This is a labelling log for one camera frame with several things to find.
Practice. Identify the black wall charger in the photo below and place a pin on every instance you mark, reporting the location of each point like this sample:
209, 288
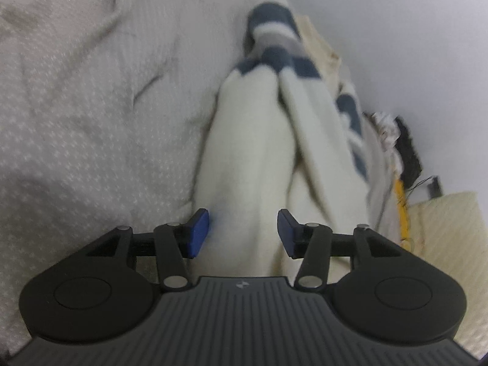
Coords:
434, 186

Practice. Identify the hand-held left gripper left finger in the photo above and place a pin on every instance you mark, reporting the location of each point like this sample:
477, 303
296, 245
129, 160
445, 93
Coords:
198, 232

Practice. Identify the cream sweater with blue stripes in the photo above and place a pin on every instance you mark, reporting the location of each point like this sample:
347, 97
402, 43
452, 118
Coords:
247, 160

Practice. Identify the cream padded headboard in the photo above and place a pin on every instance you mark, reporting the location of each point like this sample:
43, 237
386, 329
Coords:
450, 244

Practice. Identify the white crumpled cloth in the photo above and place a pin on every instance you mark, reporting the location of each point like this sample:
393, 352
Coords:
381, 125

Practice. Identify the black bag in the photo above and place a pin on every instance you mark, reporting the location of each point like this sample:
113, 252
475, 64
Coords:
410, 152

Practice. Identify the grey bed blanket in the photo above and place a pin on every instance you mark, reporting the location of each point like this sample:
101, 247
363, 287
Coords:
76, 122

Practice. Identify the yellow printed pillow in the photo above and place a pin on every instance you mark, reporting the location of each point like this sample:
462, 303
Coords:
402, 213

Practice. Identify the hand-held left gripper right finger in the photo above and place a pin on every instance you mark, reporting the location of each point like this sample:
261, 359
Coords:
288, 232

